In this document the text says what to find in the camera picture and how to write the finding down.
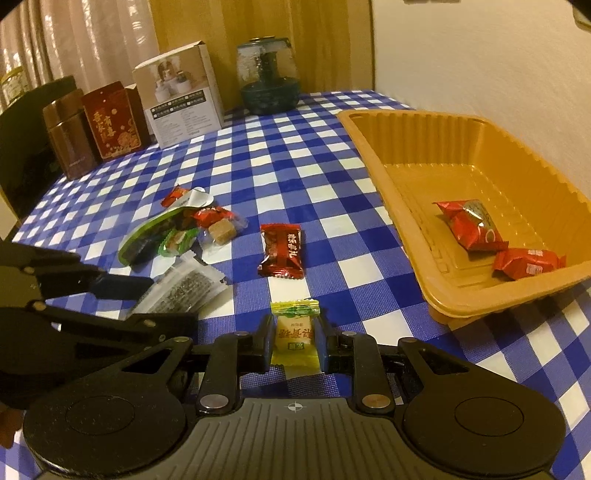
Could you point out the large red snack packet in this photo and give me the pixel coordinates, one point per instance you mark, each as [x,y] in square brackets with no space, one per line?
[472,225]

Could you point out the green glass jar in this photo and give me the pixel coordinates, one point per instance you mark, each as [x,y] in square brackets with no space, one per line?
[267,75]

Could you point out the brown cylindrical tin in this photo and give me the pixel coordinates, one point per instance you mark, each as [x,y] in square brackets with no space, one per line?
[70,136]

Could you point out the red gold gift box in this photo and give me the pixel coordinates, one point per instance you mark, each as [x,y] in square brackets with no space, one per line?
[116,119]

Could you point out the dark red candy packet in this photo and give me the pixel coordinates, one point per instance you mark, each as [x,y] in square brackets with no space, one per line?
[283,251]

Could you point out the white green snack pouch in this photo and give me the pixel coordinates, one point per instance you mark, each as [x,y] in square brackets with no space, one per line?
[142,243]

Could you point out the beige curtain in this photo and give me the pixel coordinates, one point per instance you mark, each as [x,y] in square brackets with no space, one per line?
[95,42]

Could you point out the clear grey seed packet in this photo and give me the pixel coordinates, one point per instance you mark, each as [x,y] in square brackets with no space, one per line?
[181,285]

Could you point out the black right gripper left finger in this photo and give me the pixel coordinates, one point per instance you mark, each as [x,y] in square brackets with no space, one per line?
[232,356]

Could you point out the orange plastic tray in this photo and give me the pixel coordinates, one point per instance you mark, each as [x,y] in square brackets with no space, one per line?
[417,159]

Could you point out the clear brown cube candy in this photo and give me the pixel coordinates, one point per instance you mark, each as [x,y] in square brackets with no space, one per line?
[221,232]

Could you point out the white product box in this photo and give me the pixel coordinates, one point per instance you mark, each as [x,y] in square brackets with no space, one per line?
[179,94]

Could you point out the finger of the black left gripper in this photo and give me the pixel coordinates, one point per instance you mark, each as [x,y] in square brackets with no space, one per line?
[30,273]
[137,328]

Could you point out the glass jar with label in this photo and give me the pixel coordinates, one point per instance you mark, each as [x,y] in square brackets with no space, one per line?
[14,85]

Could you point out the small red candy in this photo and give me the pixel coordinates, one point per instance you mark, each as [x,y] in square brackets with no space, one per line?
[208,216]

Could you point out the person left hand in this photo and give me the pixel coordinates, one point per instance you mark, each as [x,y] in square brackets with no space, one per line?
[11,421]

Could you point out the blue white checkered tablecloth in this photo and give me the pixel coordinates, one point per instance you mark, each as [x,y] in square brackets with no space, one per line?
[301,168]

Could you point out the yellow green candy packet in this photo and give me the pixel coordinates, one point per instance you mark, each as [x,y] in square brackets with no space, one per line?
[294,347]

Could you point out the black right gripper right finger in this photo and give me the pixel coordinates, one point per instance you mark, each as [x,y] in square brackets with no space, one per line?
[357,356]

